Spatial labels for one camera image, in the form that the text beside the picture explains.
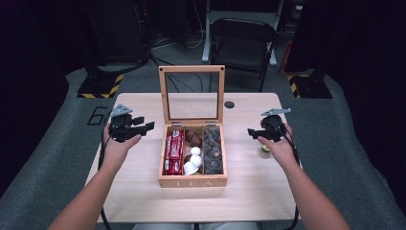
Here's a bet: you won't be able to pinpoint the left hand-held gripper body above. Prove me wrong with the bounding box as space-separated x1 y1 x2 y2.
108 103 147 144

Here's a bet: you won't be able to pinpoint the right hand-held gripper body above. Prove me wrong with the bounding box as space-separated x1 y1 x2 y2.
259 107 292 143

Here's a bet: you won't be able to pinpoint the wooden tea box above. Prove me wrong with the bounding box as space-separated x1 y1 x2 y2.
157 65 229 189

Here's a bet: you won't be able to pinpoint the person's left hand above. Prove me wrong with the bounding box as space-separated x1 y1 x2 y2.
101 133 143 168

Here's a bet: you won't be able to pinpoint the person's right hand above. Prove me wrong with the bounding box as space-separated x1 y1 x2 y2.
257 123 297 167

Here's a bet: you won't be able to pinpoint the red stick packet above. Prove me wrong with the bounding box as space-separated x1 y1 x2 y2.
171 128 186 161
170 158 184 176
164 133 174 175

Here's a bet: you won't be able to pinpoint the dark tea sachet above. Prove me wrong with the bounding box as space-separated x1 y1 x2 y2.
203 127 222 144
203 157 224 175
203 142 223 159

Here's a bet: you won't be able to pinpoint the striped black stand base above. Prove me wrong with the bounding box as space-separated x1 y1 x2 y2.
286 73 333 100
77 73 124 100

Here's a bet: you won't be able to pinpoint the black folding chair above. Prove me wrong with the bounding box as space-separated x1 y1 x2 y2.
209 17 279 93

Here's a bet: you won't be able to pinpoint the black equipment cabinet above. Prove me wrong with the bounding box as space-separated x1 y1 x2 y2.
85 0 150 67

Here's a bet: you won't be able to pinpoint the black curtain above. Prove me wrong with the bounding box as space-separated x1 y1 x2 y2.
0 0 88 196
285 0 406 210

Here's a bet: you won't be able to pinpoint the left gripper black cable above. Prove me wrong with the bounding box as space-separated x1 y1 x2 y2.
97 120 113 230

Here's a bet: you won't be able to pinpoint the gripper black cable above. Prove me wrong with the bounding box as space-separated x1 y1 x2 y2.
281 123 302 230
97 120 113 230

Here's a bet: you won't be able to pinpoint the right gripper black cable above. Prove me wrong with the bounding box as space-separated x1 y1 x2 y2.
281 123 302 230

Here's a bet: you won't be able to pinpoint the floor cables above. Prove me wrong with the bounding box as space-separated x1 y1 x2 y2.
148 30 206 94

